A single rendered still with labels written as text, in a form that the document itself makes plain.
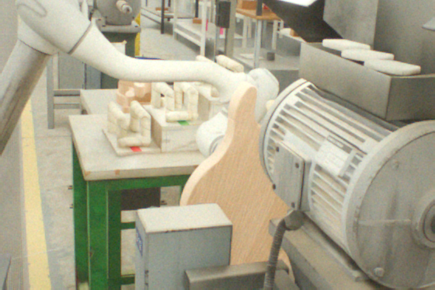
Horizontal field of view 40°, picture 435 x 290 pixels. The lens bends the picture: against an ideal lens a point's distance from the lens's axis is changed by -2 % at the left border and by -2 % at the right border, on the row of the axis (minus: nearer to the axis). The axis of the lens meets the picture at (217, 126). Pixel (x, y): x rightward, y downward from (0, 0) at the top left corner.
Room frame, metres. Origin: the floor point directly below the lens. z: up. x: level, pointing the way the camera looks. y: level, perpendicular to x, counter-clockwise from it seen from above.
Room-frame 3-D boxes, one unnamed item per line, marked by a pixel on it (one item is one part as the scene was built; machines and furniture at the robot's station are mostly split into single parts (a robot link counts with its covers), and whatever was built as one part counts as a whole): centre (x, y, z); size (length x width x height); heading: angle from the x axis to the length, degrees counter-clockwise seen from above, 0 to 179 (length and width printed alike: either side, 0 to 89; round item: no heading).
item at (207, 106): (2.09, 0.01, 1.02); 0.27 x 0.15 x 0.17; 23
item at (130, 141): (1.88, 0.27, 0.96); 0.11 x 0.03 x 0.03; 113
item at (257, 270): (0.96, -0.05, 1.02); 0.19 x 0.04 x 0.04; 109
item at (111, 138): (1.97, 0.30, 0.94); 0.27 x 0.15 x 0.01; 23
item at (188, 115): (1.94, 0.12, 1.04); 0.11 x 0.03 x 0.03; 113
